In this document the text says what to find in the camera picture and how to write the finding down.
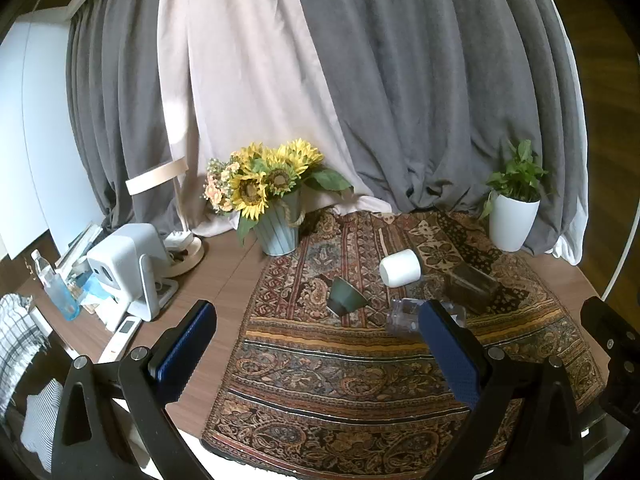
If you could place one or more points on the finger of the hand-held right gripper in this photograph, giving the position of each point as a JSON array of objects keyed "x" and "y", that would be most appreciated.
[{"x": 612, "y": 325}]

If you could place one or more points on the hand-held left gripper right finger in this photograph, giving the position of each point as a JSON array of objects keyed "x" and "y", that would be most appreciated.
[{"x": 450, "y": 355}]

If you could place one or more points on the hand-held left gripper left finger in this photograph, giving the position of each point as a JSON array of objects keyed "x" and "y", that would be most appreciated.
[{"x": 184, "y": 352}]

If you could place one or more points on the clear plastic cup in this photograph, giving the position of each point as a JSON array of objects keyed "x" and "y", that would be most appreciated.
[{"x": 402, "y": 316}]

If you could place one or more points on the dark brown glass cup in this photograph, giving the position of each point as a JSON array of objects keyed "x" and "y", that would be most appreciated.
[{"x": 472, "y": 287}]

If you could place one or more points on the white cup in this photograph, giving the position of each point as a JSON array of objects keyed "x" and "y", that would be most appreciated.
[{"x": 400, "y": 267}]

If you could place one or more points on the dark green cup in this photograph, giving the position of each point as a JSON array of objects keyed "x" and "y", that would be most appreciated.
[{"x": 350, "y": 295}]

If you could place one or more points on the white remote control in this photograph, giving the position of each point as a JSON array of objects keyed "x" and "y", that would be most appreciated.
[{"x": 121, "y": 337}]

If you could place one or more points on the blue tissue pack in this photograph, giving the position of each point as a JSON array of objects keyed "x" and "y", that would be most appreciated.
[{"x": 92, "y": 287}]

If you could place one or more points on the white projector on stand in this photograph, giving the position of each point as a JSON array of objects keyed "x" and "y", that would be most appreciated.
[{"x": 125, "y": 255}]

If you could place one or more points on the patterned paisley table cloth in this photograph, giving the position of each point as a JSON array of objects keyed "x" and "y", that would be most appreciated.
[{"x": 325, "y": 385}]

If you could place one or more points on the clear water bottle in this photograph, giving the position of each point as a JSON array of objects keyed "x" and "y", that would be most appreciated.
[{"x": 59, "y": 290}]

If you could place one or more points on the white plant pot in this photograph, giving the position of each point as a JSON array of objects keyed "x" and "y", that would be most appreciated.
[{"x": 512, "y": 222}]

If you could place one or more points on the white sheer curtain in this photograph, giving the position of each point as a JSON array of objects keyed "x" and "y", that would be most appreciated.
[{"x": 575, "y": 185}]

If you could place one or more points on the stack of books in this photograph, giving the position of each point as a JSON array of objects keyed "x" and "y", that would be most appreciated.
[{"x": 80, "y": 247}]

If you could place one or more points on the ribbed grey-blue vase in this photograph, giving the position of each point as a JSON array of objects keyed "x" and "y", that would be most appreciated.
[{"x": 277, "y": 232}]

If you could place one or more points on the striped white cloth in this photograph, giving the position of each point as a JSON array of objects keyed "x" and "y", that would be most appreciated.
[{"x": 42, "y": 420}]

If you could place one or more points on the checked cloth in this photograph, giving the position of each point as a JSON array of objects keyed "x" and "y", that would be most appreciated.
[{"x": 17, "y": 340}]

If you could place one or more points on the green leafy plant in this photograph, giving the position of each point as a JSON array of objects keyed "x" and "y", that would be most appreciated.
[{"x": 517, "y": 177}]

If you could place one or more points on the white desk lamp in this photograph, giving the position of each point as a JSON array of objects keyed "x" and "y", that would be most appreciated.
[{"x": 155, "y": 177}]

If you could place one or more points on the sunflower bouquet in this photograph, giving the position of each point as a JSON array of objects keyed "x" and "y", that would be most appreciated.
[{"x": 260, "y": 180}]

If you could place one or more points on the white cabinet panel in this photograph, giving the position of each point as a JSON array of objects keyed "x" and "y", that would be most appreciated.
[{"x": 40, "y": 135}]

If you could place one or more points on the grey curtain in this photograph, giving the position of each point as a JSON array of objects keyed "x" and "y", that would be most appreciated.
[{"x": 450, "y": 85}]

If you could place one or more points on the beige curtain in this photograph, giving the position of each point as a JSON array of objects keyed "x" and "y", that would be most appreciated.
[{"x": 240, "y": 85}]

